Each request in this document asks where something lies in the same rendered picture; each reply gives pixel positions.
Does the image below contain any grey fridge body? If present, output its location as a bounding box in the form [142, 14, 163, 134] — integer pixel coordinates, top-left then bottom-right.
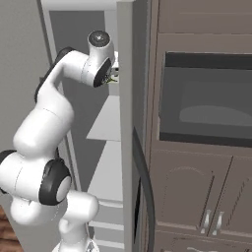
[38, 0, 126, 252]

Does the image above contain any silver cupboard handle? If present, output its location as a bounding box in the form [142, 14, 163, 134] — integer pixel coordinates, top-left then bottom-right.
[200, 209, 213, 236]
[212, 211, 226, 237]

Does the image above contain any brown cabinet housing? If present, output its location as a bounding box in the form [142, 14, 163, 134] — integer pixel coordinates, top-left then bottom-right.
[144, 0, 252, 252]

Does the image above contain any white fridge shelf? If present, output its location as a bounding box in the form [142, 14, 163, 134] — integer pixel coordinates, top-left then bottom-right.
[87, 141, 124, 203]
[86, 94, 122, 143]

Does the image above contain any black built-in oven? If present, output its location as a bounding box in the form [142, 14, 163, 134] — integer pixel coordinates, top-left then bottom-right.
[158, 51, 252, 149]

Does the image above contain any white fridge drawer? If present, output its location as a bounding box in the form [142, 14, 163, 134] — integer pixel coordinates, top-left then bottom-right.
[88, 200, 126, 252]

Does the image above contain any silver drawer handle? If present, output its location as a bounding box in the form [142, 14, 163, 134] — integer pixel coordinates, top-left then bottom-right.
[186, 245, 211, 252]

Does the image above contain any brown plain cupboard door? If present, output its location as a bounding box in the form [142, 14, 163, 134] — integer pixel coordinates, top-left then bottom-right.
[157, 0, 252, 34]

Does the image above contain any brown drawer front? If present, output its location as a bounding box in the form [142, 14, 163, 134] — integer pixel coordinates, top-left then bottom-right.
[153, 229, 252, 252]

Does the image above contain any grey fridge door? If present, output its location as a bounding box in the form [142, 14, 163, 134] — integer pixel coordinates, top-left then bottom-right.
[116, 0, 153, 252]

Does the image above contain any dark curved door handle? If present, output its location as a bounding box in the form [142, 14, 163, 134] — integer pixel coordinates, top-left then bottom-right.
[132, 126, 157, 252]

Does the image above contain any brown arched cupboard door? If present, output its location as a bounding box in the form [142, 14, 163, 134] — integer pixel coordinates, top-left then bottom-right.
[150, 151, 234, 234]
[207, 155, 252, 239]

